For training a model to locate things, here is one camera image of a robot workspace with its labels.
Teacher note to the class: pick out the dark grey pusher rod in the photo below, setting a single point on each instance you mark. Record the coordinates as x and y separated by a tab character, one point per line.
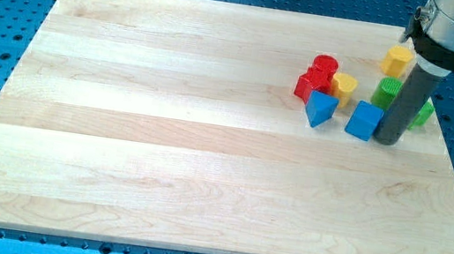
421	82

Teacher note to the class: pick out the blue cube block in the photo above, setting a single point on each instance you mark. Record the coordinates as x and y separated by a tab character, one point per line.
364	120

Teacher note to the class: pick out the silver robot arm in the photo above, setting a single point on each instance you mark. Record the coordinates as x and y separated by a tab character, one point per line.
431	30

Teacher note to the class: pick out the blue triangle block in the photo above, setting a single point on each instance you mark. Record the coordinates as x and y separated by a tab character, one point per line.
320	107

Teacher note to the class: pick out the yellow hexagon block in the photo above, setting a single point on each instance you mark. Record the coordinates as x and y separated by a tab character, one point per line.
396	61

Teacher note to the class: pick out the green star block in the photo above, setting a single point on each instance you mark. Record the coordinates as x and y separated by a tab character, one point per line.
424	114

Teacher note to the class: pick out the green cylinder block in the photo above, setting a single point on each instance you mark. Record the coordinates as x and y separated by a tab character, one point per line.
385	92

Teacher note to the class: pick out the yellow heart block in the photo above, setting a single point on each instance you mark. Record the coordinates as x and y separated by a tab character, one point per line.
343	87

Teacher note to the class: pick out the red cylinder block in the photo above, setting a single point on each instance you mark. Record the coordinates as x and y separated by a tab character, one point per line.
325	64

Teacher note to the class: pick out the red star block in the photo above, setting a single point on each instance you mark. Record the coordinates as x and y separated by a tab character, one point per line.
312	80

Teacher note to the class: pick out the wooden board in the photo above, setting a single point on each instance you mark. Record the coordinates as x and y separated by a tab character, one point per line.
174	124

